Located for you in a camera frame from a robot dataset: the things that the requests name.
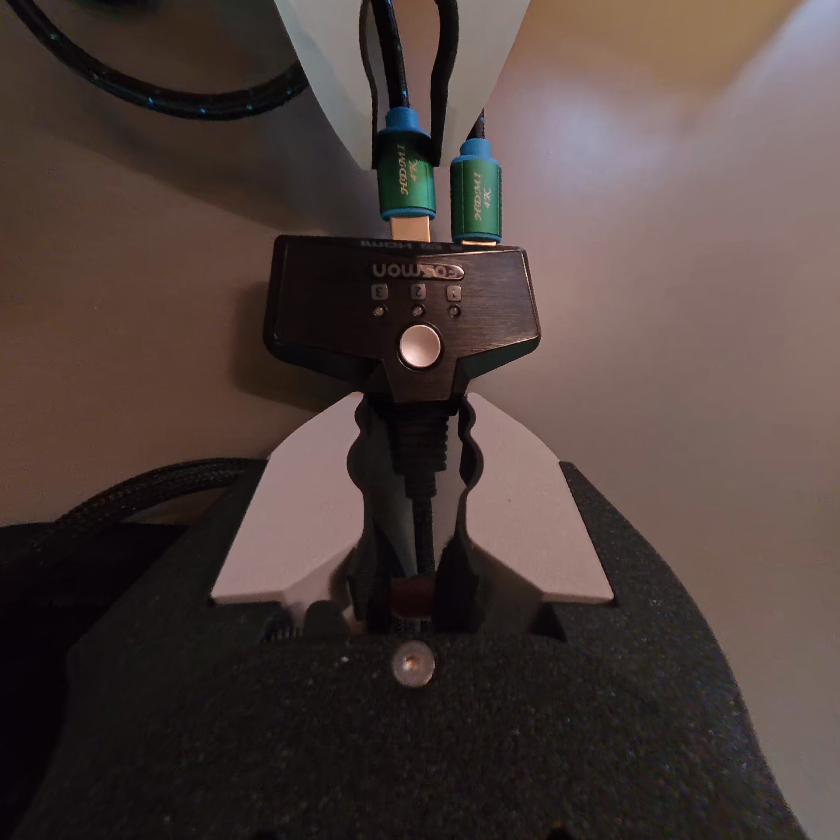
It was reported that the black brushed-metal switch box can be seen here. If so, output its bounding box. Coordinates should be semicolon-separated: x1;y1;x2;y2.
26;235;542;634

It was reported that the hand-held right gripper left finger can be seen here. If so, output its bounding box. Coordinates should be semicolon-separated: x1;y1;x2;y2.
210;392;368;634

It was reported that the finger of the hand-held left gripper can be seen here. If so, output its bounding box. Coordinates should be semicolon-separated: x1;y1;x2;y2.
272;0;388;169
430;0;539;165

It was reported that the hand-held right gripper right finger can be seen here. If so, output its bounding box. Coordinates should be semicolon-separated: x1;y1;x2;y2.
459;392;616;634

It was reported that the person's right hand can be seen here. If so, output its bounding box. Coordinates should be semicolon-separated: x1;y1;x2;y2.
388;577;435;614

